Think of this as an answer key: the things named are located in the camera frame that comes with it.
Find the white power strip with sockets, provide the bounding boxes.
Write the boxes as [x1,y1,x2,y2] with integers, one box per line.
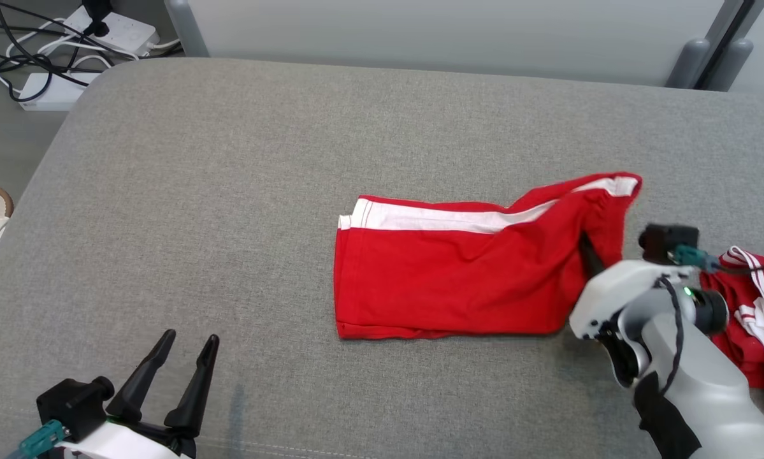
[63,5,161,59]

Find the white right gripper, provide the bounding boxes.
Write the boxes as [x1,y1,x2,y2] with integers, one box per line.
[568,233,695,341]

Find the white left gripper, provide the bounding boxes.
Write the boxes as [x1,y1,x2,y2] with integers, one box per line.
[54,329,220,459]

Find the teal left camera connector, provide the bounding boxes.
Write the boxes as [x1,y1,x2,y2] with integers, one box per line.
[18,419,71,459]

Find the teal camera connector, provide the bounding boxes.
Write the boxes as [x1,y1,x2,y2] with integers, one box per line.
[672,245,721,275]
[18,419,71,459]

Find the red Bulls 23 jersey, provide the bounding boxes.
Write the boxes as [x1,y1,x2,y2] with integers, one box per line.
[699,245,764,425]

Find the grey rounded partition foot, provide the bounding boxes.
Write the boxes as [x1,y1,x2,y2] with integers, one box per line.
[665,38,715,89]
[707,38,756,92]

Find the grey partition frame post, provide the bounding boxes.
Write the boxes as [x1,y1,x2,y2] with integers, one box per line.
[165,0,211,59]

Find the red shorts with white stripe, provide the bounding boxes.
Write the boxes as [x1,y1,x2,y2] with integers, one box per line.
[333,172,644,341]

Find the plain white power adapter box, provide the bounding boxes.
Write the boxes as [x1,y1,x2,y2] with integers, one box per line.
[18,71,103,113]

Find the teal right camera connector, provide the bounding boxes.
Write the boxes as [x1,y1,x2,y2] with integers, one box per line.
[672,245,721,275]

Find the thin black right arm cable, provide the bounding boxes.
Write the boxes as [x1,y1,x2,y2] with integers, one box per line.
[654,276,686,397]

